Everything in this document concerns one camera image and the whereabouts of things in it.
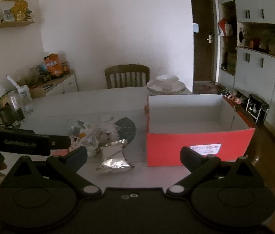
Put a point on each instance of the glass jar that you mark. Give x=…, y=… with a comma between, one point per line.
x=65, y=68

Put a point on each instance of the white bowl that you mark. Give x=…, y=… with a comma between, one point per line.
x=166, y=80

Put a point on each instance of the white side cabinet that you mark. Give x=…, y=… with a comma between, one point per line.
x=66, y=84

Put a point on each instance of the red cardboard box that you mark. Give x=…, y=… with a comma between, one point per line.
x=171, y=146

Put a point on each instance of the pink slippers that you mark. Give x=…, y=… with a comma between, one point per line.
x=236, y=100

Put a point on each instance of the printed plastic cup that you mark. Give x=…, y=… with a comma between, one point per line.
x=25, y=100

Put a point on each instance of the white wall cabinet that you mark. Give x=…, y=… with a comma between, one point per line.
x=252, y=58

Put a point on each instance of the white marble desktop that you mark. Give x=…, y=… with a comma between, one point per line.
x=79, y=102

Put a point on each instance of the dark mug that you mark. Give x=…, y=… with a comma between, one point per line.
x=4, y=117

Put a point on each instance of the small brown box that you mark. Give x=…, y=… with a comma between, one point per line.
x=37, y=92

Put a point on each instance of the golden ornament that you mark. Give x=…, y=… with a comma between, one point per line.
x=20, y=11

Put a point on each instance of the paper note on door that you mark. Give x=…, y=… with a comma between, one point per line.
x=195, y=28

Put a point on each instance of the silver foil packet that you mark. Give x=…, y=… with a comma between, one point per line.
x=114, y=158

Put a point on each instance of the red bag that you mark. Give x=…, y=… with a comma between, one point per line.
x=222, y=26

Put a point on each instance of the white printed plastic bag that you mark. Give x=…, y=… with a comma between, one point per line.
x=83, y=131

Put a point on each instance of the wooden chair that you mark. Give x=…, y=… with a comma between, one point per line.
x=127, y=76

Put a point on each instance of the group of small bottles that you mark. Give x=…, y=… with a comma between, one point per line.
x=42, y=73

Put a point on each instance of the brown door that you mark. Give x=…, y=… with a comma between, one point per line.
x=202, y=58

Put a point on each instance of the dark sneakers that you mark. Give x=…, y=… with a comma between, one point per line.
x=225, y=92

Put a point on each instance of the white snack packet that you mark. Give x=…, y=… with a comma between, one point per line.
x=107, y=134

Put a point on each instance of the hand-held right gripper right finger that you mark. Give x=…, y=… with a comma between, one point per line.
x=186, y=154

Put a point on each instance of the wooden wall shelf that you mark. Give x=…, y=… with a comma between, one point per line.
x=15, y=24

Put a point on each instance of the orange snack bag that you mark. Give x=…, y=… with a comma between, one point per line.
x=54, y=65

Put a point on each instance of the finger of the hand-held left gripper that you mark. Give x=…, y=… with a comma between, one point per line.
x=60, y=141

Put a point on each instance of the black shoe rack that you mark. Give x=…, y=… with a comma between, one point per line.
x=261, y=102

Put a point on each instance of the stacked white plates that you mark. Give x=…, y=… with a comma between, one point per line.
x=154, y=89

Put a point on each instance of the glass pitcher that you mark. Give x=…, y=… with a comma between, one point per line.
x=14, y=104

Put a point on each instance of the dark round patterned mat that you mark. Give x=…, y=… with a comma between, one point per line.
x=127, y=129

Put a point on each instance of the white paper tube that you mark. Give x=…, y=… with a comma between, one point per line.
x=12, y=80

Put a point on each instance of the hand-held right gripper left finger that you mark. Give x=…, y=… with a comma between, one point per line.
x=80, y=157

